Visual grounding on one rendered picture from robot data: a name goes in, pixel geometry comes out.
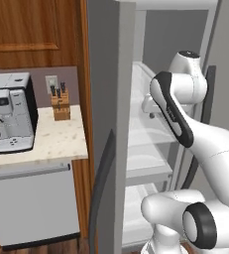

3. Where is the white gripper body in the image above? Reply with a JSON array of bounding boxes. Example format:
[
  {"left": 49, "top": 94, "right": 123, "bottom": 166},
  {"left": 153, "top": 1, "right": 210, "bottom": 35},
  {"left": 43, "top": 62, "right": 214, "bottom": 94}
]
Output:
[{"left": 141, "top": 93, "right": 164, "bottom": 116}]

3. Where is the white fridge shelf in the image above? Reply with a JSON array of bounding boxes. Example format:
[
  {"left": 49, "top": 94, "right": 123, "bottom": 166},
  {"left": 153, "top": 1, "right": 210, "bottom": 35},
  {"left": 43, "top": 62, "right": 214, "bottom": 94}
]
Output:
[
  {"left": 125, "top": 143, "right": 173, "bottom": 187},
  {"left": 128, "top": 61, "right": 179, "bottom": 148}
]

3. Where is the grey fridge door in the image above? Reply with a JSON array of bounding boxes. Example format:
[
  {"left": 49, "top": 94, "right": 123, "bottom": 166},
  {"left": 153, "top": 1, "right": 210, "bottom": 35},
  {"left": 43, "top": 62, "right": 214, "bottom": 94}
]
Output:
[
  {"left": 184, "top": 0, "right": 229, "bottom": 202},
  {"left": 86, "top": 0, "right": 137, "bottom": 254}
]

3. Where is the grey fridge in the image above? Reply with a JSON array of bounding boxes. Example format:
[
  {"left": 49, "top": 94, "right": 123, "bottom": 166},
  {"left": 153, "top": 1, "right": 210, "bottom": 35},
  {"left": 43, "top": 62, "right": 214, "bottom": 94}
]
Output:
[{"left": 119, "top": 0, "right": 229, "bottom": 254}]

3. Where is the brown wooden side panel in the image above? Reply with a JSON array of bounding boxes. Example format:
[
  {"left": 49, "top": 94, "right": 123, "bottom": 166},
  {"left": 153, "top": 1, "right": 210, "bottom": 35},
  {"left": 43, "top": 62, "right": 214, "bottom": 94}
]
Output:
[{"left": 71, "top": 0, "right": 96, "bottom": 254}]

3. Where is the wooden knife block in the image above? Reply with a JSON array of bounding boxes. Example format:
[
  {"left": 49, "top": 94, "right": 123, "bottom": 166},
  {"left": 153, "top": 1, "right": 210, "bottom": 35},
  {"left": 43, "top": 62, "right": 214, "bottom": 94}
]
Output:
[{"left": 50, "top": 88, "right": 71, "bottom": 122}]

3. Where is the silver black coffee machine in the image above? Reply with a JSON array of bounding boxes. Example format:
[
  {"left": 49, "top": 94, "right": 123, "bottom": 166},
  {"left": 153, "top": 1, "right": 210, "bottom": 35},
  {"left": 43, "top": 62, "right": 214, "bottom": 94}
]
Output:
[{"left": 0, "top": 71, "right": 40, "bottom": 156}]

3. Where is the brown wooden cupboard door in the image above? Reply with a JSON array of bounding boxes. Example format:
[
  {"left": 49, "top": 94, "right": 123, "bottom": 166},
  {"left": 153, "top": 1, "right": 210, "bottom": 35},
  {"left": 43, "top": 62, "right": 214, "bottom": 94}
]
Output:
[{"left": 0, "top": 0, "right": 79, "bottom": 70}]

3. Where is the white dishwasher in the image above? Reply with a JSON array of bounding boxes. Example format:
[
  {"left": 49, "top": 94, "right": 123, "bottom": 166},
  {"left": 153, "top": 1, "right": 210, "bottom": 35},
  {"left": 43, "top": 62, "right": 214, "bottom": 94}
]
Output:
[{"left": 0, "top": 161, "right": 82, "bottom": 251}]

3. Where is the white wall socket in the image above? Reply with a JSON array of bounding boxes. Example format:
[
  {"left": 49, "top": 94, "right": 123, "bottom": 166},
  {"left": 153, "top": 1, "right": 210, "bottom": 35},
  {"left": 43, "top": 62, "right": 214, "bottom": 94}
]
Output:
[{"left": 45, "top": 74, "right": 58, "bottom": 97}]

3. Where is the silver dishwasher handle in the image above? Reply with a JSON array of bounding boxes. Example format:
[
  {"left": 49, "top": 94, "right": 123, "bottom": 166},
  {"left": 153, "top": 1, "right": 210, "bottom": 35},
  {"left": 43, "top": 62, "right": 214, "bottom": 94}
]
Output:
[{"left": 0, "top": 164, "right": 71, "bottom": 183}]

